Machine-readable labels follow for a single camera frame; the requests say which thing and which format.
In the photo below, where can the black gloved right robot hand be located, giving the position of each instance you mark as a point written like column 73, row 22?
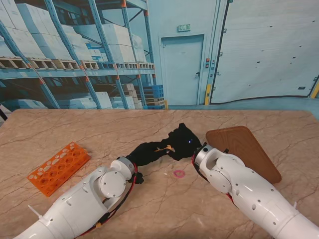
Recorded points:
column 183, row 144

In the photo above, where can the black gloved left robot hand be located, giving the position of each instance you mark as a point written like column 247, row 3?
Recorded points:
column 147, row 155

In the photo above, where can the yellow cloth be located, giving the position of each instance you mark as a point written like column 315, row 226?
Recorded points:
column 165, row 149

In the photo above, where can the pink hair band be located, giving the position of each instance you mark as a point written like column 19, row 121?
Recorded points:
column 176, row 174

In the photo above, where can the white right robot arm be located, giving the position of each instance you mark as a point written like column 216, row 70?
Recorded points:
column 244, row 189

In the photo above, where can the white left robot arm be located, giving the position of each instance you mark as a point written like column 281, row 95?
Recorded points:
column 82, row 204

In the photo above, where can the brown wooden tray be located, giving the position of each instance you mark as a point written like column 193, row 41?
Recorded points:
column 246, row 152

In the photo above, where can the warehouse print backdrop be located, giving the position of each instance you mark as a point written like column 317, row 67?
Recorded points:
column 174, row 62

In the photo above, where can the orange test tube rack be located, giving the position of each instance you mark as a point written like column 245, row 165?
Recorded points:
column 57, row 169

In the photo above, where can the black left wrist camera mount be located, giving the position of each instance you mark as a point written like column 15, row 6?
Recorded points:
column 139, row 179

